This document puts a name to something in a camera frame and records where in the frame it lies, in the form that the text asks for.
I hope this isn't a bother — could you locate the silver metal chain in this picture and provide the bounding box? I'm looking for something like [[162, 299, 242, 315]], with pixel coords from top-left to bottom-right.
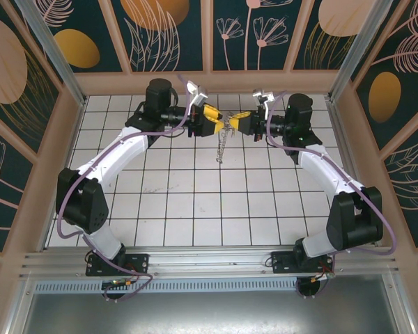
[[215, 110, 238, 164]]

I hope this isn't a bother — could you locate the yellow power connector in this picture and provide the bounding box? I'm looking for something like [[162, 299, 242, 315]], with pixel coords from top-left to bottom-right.
[[308, 272, 336, 283]]

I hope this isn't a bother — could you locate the small circuit board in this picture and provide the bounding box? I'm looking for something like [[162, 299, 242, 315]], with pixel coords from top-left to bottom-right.
[[102, 278, 134, 290]]

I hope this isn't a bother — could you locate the grey metal sheet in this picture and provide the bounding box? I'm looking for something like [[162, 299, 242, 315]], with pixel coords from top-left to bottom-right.
[[6, 274, 415, 334]]

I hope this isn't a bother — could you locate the aluminium side rail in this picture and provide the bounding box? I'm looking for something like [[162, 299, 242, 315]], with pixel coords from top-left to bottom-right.
[[325, 96, 384, 248]]

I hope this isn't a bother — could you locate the aluminium corner post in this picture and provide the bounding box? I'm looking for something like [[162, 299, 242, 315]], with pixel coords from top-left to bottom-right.
[[327, 0, 394, 104], [13, 0, 88, 107]]

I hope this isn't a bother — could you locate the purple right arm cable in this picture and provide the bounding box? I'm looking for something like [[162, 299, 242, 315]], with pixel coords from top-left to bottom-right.
[[265, 89, 397, 299]]

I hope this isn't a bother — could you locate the long aluminium base rail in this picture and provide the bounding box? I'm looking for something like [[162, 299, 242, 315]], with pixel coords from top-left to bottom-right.
[[19, 245, 401, 281]]

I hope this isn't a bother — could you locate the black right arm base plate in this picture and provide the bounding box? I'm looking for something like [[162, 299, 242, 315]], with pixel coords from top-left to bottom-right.
[[270, 250, 335, 274]]

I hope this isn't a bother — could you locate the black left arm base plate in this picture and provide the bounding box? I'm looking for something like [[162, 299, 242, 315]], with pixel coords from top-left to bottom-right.
[[86, 253, 150, 278]]

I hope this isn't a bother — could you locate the perforated metal cable tray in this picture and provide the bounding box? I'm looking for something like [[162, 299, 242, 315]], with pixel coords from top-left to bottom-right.
[[33, 280, 300, 293]]

